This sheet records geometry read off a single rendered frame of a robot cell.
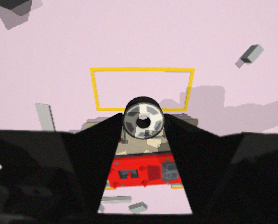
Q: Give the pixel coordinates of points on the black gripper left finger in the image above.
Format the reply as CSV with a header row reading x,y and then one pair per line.
x,y
86,157

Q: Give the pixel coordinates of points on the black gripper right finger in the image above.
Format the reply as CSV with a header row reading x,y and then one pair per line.
x,y
205,162

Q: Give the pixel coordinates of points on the yellow rectangular outline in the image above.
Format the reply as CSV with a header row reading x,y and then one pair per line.
x,y
142,69

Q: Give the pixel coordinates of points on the black and grey wheel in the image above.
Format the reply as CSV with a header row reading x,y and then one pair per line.
x,y
143,128

